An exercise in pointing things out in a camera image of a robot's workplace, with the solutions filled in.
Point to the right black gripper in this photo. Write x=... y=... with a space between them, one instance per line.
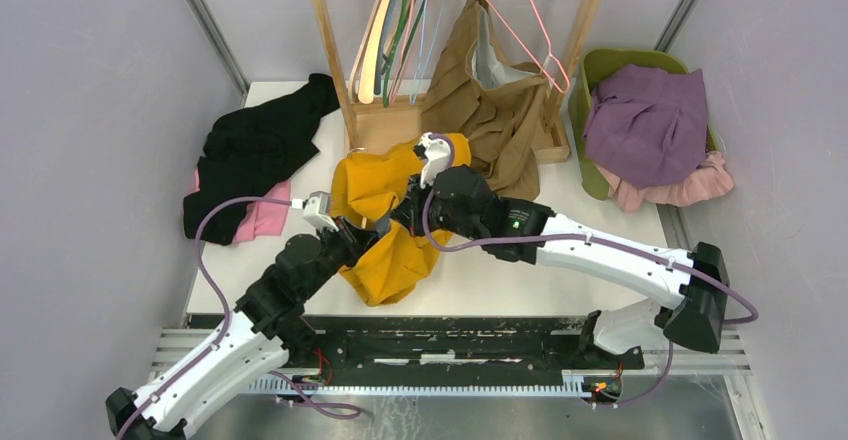
x=409 y=209

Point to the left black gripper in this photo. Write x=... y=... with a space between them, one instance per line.
x=354 y=239

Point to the yellow garment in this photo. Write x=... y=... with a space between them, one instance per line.
x=365 y=188

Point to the tan pleated skirt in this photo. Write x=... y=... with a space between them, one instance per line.
x=496 y=106

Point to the pink wire hanger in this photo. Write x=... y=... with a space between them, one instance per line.
x=524 y=22
x=399 y=59

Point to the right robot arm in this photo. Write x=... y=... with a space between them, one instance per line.
x=684 y=292

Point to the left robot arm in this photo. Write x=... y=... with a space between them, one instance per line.
x=255 y=338

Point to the wooden hanger rack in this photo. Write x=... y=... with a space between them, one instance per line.
x=376 y=129

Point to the beige wooden hanger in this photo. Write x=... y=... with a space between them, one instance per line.
x=363 y=85

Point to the grey plastic hanger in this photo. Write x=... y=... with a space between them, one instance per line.
x=389 y=31

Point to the green plastic hanger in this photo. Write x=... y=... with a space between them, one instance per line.
x=414 y=44

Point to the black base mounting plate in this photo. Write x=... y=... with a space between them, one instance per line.
x=397 y=351

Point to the black garment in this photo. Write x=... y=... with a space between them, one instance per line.
x=254 y=150

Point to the green plastic bin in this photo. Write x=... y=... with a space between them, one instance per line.
x=595 y=66

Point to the purple garment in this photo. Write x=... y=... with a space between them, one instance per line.
x=648 y=126

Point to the light pink ruffled garment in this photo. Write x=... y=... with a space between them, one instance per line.
x=710 y=180

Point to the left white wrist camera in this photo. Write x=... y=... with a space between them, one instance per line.
x=315 y=210

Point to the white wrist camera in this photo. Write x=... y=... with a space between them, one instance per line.
x=315 y=210
x=437 y=152

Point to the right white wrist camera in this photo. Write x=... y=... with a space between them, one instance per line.
x=437 y=152

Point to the blue wire hanger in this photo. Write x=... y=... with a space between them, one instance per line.
x=420 y=66

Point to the aluminium frame rail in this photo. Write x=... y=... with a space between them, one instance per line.
x=679 y=394

